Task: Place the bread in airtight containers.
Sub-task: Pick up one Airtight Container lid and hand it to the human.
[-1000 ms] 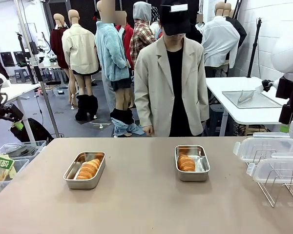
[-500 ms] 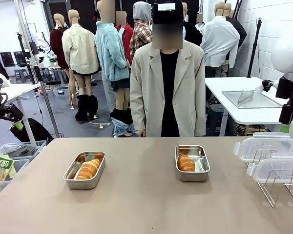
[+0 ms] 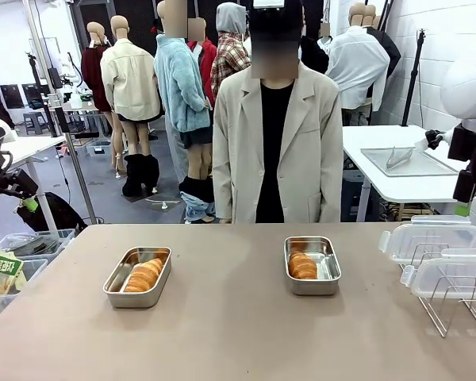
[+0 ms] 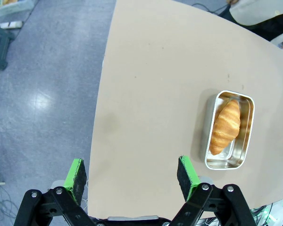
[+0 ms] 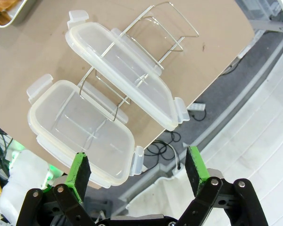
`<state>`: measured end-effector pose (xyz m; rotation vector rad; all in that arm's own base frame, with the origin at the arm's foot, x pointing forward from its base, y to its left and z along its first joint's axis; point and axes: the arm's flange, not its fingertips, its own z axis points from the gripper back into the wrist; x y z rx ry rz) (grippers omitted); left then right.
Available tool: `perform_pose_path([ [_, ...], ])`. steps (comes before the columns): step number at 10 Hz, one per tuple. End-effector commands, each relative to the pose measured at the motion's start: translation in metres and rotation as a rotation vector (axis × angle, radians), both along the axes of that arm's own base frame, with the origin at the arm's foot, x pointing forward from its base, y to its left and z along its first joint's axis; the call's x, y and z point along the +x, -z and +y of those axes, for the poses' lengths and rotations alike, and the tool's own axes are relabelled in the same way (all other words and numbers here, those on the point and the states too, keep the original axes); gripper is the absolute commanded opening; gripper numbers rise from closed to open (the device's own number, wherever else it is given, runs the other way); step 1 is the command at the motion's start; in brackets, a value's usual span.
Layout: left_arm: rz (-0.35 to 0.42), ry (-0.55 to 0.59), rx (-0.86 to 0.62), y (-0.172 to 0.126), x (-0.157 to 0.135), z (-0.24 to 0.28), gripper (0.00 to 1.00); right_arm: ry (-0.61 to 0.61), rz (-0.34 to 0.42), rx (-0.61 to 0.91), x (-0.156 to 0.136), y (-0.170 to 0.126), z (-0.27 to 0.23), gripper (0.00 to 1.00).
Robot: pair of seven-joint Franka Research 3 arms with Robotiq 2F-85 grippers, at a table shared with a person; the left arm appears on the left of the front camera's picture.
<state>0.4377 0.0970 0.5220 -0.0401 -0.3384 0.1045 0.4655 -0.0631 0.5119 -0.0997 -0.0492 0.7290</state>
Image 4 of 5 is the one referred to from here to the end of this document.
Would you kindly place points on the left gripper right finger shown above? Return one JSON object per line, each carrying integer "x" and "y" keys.
{"x": 187, "y": 176}

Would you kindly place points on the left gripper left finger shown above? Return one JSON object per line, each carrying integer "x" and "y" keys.
{"x": 76, "y": 179}

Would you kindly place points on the golden croissant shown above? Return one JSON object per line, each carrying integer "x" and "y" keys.
{"x": 226, "y": 124}

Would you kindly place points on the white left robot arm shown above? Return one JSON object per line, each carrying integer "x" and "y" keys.
{"x": 273, "y": 216}

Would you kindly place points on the rectangular steel food container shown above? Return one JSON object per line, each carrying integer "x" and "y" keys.
{"x": 226, "y": 162}

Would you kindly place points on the dark green metal stand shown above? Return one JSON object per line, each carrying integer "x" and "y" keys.
{"x": 0, "y": 47}

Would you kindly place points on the small wooden block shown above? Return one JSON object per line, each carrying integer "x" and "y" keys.
{"x": 13, "y": 24}

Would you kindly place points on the person in beige jacket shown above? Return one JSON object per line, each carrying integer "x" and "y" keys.
{"x": 254, "y": 11}

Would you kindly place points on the clear plastic storage crate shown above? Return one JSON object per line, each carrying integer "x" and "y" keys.
{"x": 14, "y": 8}

